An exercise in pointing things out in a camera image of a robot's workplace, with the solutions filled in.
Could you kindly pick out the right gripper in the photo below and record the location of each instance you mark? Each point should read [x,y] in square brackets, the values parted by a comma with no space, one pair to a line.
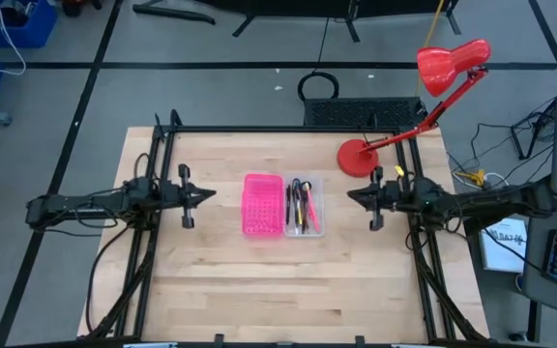
[387,198]

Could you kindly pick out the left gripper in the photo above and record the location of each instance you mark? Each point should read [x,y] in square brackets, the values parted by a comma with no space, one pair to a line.
[182,195]

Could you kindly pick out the pink pencil yellow eraser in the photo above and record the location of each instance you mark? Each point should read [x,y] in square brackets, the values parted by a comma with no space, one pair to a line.
[314,217]

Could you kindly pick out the black Pilot G-2 pen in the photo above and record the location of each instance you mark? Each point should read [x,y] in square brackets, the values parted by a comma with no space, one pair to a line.
[304,217]

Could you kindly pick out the pink plastic box lid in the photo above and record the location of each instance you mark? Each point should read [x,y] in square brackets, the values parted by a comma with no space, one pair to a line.
[262,205]

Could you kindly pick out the black scissors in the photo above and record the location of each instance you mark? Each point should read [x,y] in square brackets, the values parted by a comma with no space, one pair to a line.
[297,183]

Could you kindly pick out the gel pen black grip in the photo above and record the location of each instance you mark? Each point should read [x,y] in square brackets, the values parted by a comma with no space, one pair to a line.
[295,212]

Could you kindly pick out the black marker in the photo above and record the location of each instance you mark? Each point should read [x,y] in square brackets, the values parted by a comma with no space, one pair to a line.
[288,205]

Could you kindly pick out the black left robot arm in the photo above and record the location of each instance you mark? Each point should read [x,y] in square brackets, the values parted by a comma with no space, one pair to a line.
[90,203]

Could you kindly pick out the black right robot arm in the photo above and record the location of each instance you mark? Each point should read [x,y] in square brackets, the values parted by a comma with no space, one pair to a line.
[477,200]

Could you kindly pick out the clear plastic supply box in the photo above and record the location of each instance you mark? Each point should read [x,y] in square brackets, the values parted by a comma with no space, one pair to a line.
[319,229]

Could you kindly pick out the black perforated metal box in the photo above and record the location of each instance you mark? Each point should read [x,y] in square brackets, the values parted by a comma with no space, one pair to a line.
[356,112]

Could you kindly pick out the red desk lamp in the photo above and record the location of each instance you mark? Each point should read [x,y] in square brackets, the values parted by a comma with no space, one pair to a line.
[356,157]

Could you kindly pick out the yellow white power adapter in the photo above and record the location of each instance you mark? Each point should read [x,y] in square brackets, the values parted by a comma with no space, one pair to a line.
[474,178]

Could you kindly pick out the white printed paper sheet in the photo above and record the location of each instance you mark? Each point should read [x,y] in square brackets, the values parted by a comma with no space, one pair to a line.
[501,251]

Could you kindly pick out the black fabric partition panel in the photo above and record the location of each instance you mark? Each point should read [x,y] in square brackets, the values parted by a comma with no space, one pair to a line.
[283,6]
[177,14]
[394,6]

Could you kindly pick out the black office desk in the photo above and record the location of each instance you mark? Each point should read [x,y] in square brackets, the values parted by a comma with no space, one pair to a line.
[535,270]

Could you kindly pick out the large blue storage bin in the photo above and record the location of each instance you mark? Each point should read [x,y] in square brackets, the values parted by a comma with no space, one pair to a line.
[37,29]

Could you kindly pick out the black aluminium rig frame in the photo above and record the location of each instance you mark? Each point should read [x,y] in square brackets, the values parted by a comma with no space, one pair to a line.
[283,129]

